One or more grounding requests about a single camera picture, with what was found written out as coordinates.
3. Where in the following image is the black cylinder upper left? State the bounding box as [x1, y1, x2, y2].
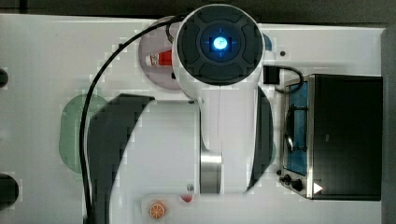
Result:
[0, 68, 8, 88]

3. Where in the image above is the black cylinder lower left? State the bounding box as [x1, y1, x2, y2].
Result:
[0, 174, 19, 210]

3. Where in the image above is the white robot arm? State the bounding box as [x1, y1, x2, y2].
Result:
[172, 4, 274, 194]

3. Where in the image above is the blue bowl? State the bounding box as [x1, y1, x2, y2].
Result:
[262, 33, 273, 51]

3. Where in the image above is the green mug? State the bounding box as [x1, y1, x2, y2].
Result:
[270, 142, 277, 164]

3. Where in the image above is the black cylinder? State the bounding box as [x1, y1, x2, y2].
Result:
[0, 174, 19, 210]
[0, 68, 8, 88]

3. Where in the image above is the red strawberry toy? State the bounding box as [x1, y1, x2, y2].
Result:
[180, 194, 193, 203]

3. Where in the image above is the orange slice toy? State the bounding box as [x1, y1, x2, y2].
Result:
[149, 201, 166, 219]

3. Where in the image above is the red ketchup bottle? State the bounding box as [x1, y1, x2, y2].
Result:
[145, 49, 172, 67]

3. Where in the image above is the purple round plate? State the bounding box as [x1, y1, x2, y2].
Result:
[138, 26, 180, 91]

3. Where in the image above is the black toaster oven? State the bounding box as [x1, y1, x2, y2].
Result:
[277, 74, 383, 201]

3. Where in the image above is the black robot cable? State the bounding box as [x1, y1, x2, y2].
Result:
[78, 14, 188, 224]

